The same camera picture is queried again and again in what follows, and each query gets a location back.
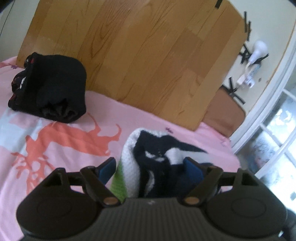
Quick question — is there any black green white knit sweater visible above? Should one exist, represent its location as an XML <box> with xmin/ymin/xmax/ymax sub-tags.
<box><xmin>111</xmin><ymin>128</ymin><xmax>213</xmax><ymax>201</ymax></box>

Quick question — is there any pink deer print bedsheet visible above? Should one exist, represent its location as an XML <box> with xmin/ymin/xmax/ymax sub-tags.
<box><xmin>1</xmin><ymin>58</ymin><xmax>240</xmax><ymax>240</ymax></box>

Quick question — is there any brown headboard cushion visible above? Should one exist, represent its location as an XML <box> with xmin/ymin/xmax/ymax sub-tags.
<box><xmin>202</xmin><ymin>86</ymin><xmax>246</xmax><ymax>138</ymax></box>

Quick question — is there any folded black garment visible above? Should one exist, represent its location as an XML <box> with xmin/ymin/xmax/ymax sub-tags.
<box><xmin>8</xmin><ymin>52</ymin><xmax>87</xmax><ymax>123</ymax></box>

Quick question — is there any white power strip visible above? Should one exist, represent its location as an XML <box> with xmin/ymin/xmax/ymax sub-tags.
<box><xmin>236</xmin><ymin>74</ymin><xmax>255</xmax><ymax>88</ymax></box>

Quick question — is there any wood pattern board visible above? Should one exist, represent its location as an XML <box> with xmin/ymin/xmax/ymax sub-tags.
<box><xmin>16</xmin><ymin>0</ymin><xmax>247</xmax><ymax>131</ymax></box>

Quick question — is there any white hair dryer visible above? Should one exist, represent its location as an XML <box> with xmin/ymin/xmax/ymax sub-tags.
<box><xmin>248</xmin><ymin>40</ymin><xmax>268</xmax><ymax>64</ymax></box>

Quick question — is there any white window frame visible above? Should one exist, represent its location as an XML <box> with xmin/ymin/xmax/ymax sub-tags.
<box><xmin>229</xmin><ymin>34</ymin><xmax>296</xmax><ymax>181</ymax></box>

